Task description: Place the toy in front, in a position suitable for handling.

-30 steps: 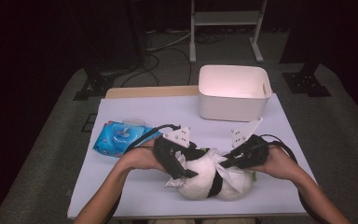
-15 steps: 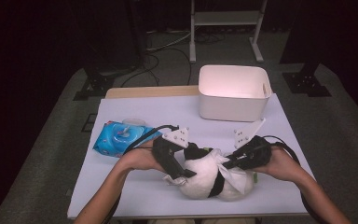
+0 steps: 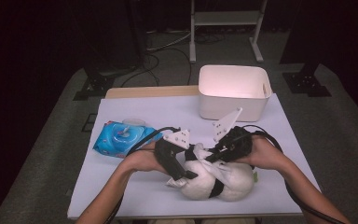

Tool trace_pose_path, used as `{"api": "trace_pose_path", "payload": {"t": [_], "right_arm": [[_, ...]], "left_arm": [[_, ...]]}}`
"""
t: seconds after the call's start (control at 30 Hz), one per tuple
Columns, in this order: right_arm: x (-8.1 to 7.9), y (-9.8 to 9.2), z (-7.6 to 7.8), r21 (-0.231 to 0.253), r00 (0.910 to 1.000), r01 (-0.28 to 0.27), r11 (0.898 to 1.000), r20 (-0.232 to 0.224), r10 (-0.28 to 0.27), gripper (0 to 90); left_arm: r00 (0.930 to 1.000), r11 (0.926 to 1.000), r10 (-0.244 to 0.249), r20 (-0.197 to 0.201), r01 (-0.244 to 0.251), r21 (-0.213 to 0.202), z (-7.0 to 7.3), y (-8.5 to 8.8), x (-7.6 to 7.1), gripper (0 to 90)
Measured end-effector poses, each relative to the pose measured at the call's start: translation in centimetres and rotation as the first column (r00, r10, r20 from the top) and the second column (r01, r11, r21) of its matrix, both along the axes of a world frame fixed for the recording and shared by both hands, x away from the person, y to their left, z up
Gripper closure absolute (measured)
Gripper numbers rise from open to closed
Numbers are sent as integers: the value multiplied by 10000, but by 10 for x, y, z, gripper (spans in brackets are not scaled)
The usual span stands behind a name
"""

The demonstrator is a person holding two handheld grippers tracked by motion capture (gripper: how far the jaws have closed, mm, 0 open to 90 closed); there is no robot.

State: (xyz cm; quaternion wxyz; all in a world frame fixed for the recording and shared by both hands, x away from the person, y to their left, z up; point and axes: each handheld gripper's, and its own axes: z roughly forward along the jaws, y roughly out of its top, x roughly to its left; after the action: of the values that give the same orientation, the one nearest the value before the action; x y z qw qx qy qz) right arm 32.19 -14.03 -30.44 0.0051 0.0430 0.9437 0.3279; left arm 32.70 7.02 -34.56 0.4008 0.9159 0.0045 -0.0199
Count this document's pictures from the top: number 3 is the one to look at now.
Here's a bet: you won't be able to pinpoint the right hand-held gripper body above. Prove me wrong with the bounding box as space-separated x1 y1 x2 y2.
213 106 254 162

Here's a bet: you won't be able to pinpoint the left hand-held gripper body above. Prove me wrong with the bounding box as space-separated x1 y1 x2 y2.
153 129 191 175

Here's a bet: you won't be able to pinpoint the white wet wipe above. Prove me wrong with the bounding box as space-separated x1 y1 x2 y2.
194 142 234 188

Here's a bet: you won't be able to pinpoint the panda plush toy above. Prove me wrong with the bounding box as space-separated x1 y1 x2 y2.
166 142 259 203

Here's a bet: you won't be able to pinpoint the white storage bin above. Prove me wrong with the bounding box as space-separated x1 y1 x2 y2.
198 63 273 123

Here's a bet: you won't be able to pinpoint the blue wet wipes pack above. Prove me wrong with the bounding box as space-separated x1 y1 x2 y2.
92 118 163 159

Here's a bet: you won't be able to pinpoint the person's left hand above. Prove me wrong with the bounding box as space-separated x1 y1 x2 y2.
122 141 169 174

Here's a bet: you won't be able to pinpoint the person's right hand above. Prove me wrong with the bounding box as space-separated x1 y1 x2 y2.
236 136 288 178

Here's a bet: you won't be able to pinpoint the white table cover sheet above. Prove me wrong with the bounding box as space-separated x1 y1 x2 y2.
67 92 321 220

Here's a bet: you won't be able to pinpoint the black stand base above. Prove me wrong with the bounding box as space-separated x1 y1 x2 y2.
282 62 332 98
73 59 116 102

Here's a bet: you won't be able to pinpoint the white metal stand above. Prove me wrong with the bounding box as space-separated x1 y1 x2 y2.
188 0 269 64

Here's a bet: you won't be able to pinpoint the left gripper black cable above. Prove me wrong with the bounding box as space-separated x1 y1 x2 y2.
103 125 181 224

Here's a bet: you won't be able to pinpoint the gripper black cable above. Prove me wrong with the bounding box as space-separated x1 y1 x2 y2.
241 124 346 224
103 125 181 224

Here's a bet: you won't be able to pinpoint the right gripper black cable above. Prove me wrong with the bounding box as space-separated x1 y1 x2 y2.
241 124 346 224

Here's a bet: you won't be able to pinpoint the black square floor frame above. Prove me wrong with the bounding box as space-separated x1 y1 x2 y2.
81 113 98 133

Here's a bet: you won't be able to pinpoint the tangled floor cables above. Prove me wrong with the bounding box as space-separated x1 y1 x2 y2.
119 27 194 88

